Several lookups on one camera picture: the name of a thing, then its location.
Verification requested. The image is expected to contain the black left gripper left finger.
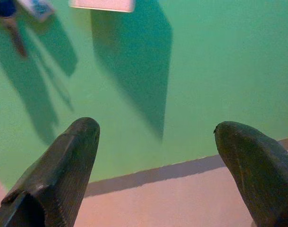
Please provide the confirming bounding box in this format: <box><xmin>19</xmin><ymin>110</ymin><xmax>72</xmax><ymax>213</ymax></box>
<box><xmin>0</xmin><ymin>117</ymin><xmax>101</xmax><ymax>227</ymax></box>

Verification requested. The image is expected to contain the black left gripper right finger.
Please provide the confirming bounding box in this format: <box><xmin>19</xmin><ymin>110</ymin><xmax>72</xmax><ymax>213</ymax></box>
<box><xmin>213</xmin><ymin>121</ymin><xmax>288</xmax><ymax>227</ymax></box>

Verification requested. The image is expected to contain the green paper sheet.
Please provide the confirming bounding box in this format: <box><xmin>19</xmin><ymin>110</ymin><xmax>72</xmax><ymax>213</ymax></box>
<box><xmin>0</xmin><ymin>0</ymin><xmax>288</xmax><ymax>192</ymax></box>

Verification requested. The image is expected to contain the key bunch with white figurine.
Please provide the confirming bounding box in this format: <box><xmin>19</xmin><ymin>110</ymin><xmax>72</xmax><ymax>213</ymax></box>
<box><xmin>0</xmin><ymin>0</ymin><xmax>55</xmax><ymax>59</ymax></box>

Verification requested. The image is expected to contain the white key card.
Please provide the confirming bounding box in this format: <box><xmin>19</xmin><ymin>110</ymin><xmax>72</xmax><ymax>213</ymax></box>
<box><xmin>68</xmin><ymin>0</ymin><xmax>136</xmax><ymax>13</ymax></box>

